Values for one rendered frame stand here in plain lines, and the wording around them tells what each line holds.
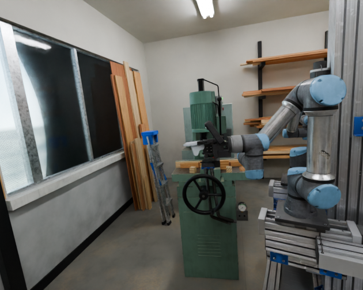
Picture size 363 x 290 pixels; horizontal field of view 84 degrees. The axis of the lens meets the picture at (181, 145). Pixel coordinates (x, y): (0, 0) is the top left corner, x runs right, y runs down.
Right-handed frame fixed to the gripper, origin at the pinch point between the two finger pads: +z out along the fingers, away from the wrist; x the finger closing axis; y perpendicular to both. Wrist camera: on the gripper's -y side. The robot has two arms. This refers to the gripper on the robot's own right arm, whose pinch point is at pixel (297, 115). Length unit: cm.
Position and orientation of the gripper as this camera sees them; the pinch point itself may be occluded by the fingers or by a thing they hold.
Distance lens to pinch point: 219.4
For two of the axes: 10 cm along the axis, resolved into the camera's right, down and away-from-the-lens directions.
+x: 9.4, -1.7, -2.8
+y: 2.1, 9.7, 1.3
